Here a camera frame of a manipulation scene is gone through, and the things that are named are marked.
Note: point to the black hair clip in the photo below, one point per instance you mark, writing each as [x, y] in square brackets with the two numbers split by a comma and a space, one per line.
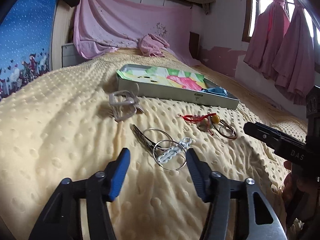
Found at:
[145, 141]

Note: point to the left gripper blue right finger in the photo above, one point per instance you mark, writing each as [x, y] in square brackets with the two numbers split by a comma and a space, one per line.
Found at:
[254, 216]

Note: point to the blue dotted fabric wardrobe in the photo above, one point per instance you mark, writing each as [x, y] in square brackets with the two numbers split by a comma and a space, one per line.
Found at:
[26, 34]

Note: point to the grey bedside cabinet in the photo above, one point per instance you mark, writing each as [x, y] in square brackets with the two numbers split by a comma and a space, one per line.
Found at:
[70, 55]

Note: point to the grey metal tray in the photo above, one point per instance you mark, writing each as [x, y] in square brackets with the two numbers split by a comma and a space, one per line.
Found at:
[179, 94]

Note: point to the white braided hair clip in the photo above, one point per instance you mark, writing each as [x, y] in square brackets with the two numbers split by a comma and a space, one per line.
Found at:
[174, 149]

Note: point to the crumpled pink cloth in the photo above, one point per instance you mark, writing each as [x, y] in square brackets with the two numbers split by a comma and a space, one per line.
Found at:
[152, 45]

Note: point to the pink curtain right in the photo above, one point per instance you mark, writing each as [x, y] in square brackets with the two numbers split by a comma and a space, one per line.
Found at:
[294, 62]

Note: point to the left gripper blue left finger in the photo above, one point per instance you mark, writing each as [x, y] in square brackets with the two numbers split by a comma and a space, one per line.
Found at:
[61, 218]

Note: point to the yellow dotted bed blanket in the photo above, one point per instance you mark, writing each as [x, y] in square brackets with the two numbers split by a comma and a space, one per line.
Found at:
[50, 130]

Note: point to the pink hanging sheet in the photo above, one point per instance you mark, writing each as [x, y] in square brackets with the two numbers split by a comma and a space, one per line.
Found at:
[102, 26]

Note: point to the light blue wrist watch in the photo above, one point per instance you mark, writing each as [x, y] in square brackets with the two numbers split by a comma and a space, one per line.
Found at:
[216, 91]

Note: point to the pink curtain left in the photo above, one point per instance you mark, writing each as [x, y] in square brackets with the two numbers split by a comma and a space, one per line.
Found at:
[270, 28]

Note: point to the person's right hand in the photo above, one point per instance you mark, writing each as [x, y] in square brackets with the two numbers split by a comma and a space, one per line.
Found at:
[288, 189]

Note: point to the colourful paper tray liner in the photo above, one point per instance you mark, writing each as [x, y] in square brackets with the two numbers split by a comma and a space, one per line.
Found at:
[163, 76]

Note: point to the dark wooden headboard piece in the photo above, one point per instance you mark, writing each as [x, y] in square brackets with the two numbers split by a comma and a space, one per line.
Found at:
[194, 45]

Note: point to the wooden wardrobe panel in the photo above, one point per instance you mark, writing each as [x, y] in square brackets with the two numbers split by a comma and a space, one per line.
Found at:
[63, 21]

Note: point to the pink curtain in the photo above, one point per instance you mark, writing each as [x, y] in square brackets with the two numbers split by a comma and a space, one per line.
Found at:
[270, 28]
[294, 62]

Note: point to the grey claw hair clip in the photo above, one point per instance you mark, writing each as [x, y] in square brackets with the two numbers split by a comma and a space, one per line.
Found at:
[120, 105]

